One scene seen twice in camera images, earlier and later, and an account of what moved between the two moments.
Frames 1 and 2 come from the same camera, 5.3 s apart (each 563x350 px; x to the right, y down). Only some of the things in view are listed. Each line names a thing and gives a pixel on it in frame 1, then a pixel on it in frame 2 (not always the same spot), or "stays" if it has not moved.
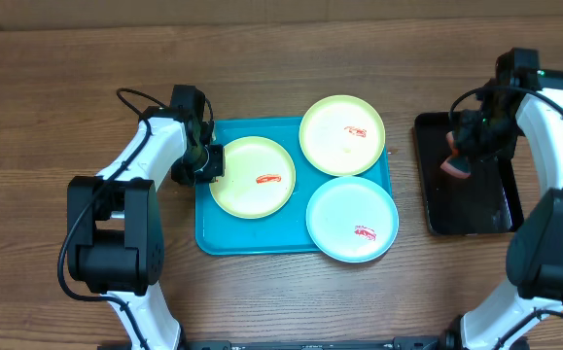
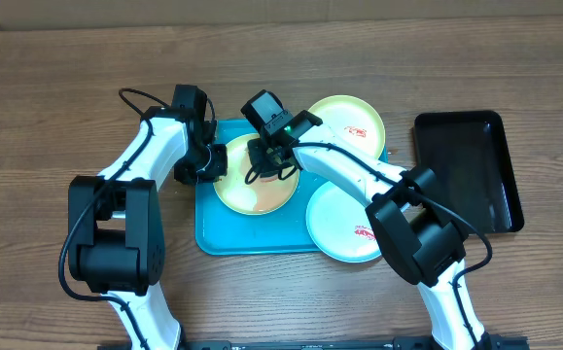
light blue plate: [352, 219] stays
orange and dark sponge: [457, 164] → [268, 179]
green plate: [259, 180] stays
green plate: [342, 135] stays
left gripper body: [202, 165] stays
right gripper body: [491, 134] → [266, 166]
